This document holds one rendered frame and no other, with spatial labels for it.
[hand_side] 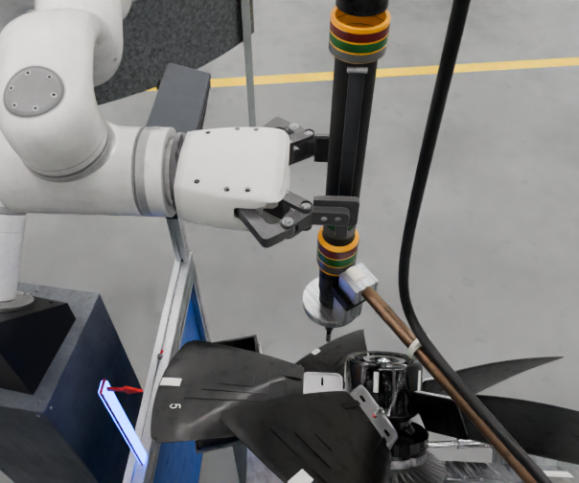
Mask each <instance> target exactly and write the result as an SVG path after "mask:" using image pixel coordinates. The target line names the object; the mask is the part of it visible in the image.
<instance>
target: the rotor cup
mask: <svg viewBox="0 0 579 483"><path fill-rule="evenodd" d="M382 357H385V358H387V359H389V360H390V361H391V362H378V359H380V358H382ZM345 362H346V371H345V387H344V391H346V392H348V393H350V392H351V391H352V390H353V389H354V388H355V387H358V386H359V385H362V386H364V387H365V388H366V389H367V391H368V392H369V393H370V395H371V396H372V398H373V399H374V400H375V402H376V403H377V405H378V406H379V407H382V408H383V410H384V412H385V413H384V415H385V416H386V418H387V419H388V420H389V422H390V423H391V424H392V425H393V426H394V428H395V429H396V431H397V434H398V439H397V440H396V442H395V443H394V445H393V446H392V448H391V449H390V452H391V456H392V457H406V456H412V455H416V454H419V453H421V452H423V451H425V450H426V449H427V448H428V437H429V434H428V432H427V431H426V429H425V428H423V427H422V426H421V425H419V424H417V423H414V422H412V421H411V418H413V417H416V416H417V415H419V412H418V409H417V407H416V404H415V402H414V400H413V397H412V395H411V392H412V391H413V392H415V391H418V371H420V370H421V386H420V391H422V390H423V365H422V364H421V363H420V362H419V360H418V359H417V358H413V359H411V358H409V356H408V355H406V354H400V353H393V352H383V351H363V352H355V353H352V354H350V355H349V356H347V357H346V361H345ZM374 372H379V392H378V393H375V392H373V390H374Z"/></svg>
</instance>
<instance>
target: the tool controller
mask: <svg viewBox="0 0 579 483"><path fill-rule="evenodd" d="M210 79H211V74H210V73H207V72H203V71H199V70H196V69H192V68H188V67H184V66H181V65H177V64H173V63H168V64H167V66H166V69H165V72H164V75H163V78H162V80H158V83H157V88H156V89H157V94H156V97H155V100H154V102H153V105H152V108H151V113H150V116H149V118H148V120H147V123H146V127H173V128H174V129H175V131H176V133H178V132H185V133H186V134H187V132H189V131H195V130H203V123H204V118H205V113H206V107H207V103H208V96H209V90H210V88H211V82H210Z"/></svg>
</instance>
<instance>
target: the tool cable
mask: <svg viewBox="0 0 579 483"><path fill-rule="evenodd" d="M470 3H471V0H453V1H452V10H451V14H450V19H449V24H448V29H447V32H446V37H445V41H444V46H443V51H442V55H441V59H440V63H439V68H438V72H437V77H436V81H435V85H434V89H433V94H432V98H431V103H430V107H429V112H428V119H427V123H426V128H425V133H424V137H423V142H422V146H421V150H420V154H419V159H418V164H417V168H416V173H415V176H414V181H413V186H412V191H411V195H410V200H409V204H408V209H407V214H406V218H405V228H404V233H403V238H402V244H401V251H400V259H399V272H398V283H399V294H400V299H401V304H402V308H403V311H404V314H405V318H406V320H407V322H408V324H409V326H410V328H411V330H412V331H413V332H414V334H415V336H416V337H417V338H416V339H415V340H414V341H413V342H412V343H411V345H410V346H409V348H408V350H407V353H406V354H407V355H408V356H409V358H411V359H413V358H415V356H414V355H413V354H414V353H415V351H416V350H417V349H418V348H420V347H421V346H423V348H424V349H425V350H426V352H427V353H428V355H429V356H430V357H431V359H432V360H433V361H434V363H435V364H436V365H437V367H438V368H439V369H440V370H441V372H442V373H443V374H444V375H445V376H446V378H447V379H448V380H449V381H450V383H451V384H452V385H453V386H454V388H455V389H456V390H457V391H458V392H459V393H460V395H461V396H462V397H463V398H464V399H465V401H466V402H467V403H468V404H469V405H470V406H471V407H472V409H473V410H474V411H475V412H476V413H477V415H478V416H479V417H480V418H481V419H482V420H483V421H484V423H485V424H486V425H487V426H488V427H489V428H490V429H491V430H492V431H493V432H494V433H495V434H496V435H497V437H498V438H499V439H500V441H501V442H502V443H503V444H504V445H505V446H506V447H507V448H508V449H509V450H510V452H511V453H512V454H513V455H514V456H515V457H516V458H517V460H518V461H519V462H520V463H521V464H522V465H523V467H524V468H525V469H526V470H527V471H528V472H529V473H530V474H531V476H532V477H533V478H534V479H535V480H536V481H537V482H538V483H553V482H552V481H551V479H550V478H549V477H548V476H547V475H546V474H545V473H544V472H543V470H542V469H541V468H540V467H539V466H538V465H537V464H536V463H535V462H534V460H533V459H532V458H531V457H530V456H529V455H528V454H527V453H526V451H525V450H524V449H523V448H522V447H521V446H520V445H519V444H518V442H517V441H516V440H515V439H514V438H513V437H512V436H511V435H510V433H509V432H508V431H507V430H506V429H505V428H504V427H503V426H502V424H501V423H500V422H499V421H498V420H497V419H496V418H495V416H494V415H493V414H492V413H491V412H490V411H489V410H488V409H487V407H486V406H485V405H484V404H483V403H482V402H481V401H480V399H479V398H478V397H477V396H476V395H475V394H474V393H473V391H472V390H471V389H470V388H469V387H468V386H467V384H466V383H465V382H464V381H463V380H462V379H461V378H460V377H459V376H458V375H457V374H456V372H455V371H454V370H453V369H452V368H451V366H450V365H449V364H448V362H447V361H446V360H445V359H444V358H443V356H442V355H441V354H440V352H439V351H438V350H437V349H436V347H435V346H434V344H433V343H432V342H431V340H430V337H429V336H428V335H427V334H426V333H425V331H424V329H423V328H422V326H421V324H420V322H419V320H418V318H417V316H416V314H415V312H414V309H413V307H412V304H411V300H410V295H409V286H408V277H409V264H410V256H411V250H412V245H413V240H414V235H415V230H416V226H417V221H418V217H419V214H420V209H421V205H422V201H423V196H424V192H425V188H426V185H427V180H428V173H429V169H430V165H431V161H432V156H433V153H434V149H435V145H436V141H437V137H438V133H439V129H440V126H441V122H442V118H443V113H444V109H445V105H446V101H447V98H448V94H449V90H450V86H451V82H452V75H453V71H454V67H455V64H456V60H457V55H458V51H459V47H460V43H461V39H462V35H463V32H464V27H465V23H466V19H467V15H468V10H469V7H470Z"/></svg>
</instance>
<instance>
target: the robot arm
mask: <svg viewBox="0 0 579 483"><path fill-rule="evenodd" d="M131 2H132V0H0V312H11V311H23V310H26V309H28V308H30V307H32V306H33V305H34V302H35V299H34V297H33V296H31V295H30V292H21V291H18V290H17V284H18V276H19V267H20V260H21V252H22V244H23V237H24V230H25V222H26V214H27V213H48V214H77V215H106V216H134V217H162V218H172V217H173V216H174V215H175V213H177V215H178V217H179V218H180V219H183V220H186V221H190V222H193V223H197V224H201V225H206V226H212V227H218V228H224V229H233V230H242V231H250V232H251V234H252V235H253V236H254V237H255V239H256V240H257V241H258V242H259V244H260V245H261V246H262V247H264V248H269V247H271V246H273V245H275V244H277V243H279V242H282V241H284V240H285V239H287V240H289V239H292V238H293V237H295V236H296V235H298V234H299V233H300V232H302V231H309V230H311V229H312V227H313V225H334V226H355V225H357V223H358V216H359V198H357V197H356V196H340V195H314V196H313V202H311V201H309V200H307V199H305V198H304V197H302V196H300V195H297V194H295V193H293V192H291V191H289V189H290V165H292V164H294V163H297V162H299V161H302V160H305V159H307V158H310V157H312V156H314V161H313V162H328V152H329V138H330V133H315V131H314V130H313V129H311V128H303V127H302V126H300V125H298V124H297V123H291V122H290V121H287V120H285V119H283V118H281V117H274V118H273V119H271V120H270V121H269V122H267V123H266V124H265V125H264V126H262V127H223V128H211V129H203V130H195V131H189V132H187V134H186V133H185V132H178V133H176V131H175V129H174V128H173V127H160V126H118V125H114V124H111V123H110V122H108V121H106V120H105V119H104V117H103V115H102V113H101V111H100V109H99V107H98V104H97V101H96V98H95V92H94V87H96V86H99V85H101V84H103V83H105V82H107V81H108V80H110V78H111V77H112V76H113V75H114V74H115V72H116V71H117V69H118V67H119V65H120V63H121V59H122V54H123V20H124V18H125V17H126V16H127V14H128V12H129V10H130V7H131V5H132V3H131ZM293 146H297V147H298V149H296V150H293ZM291 208H292V209H294V211H293V210H291Z"/></svg>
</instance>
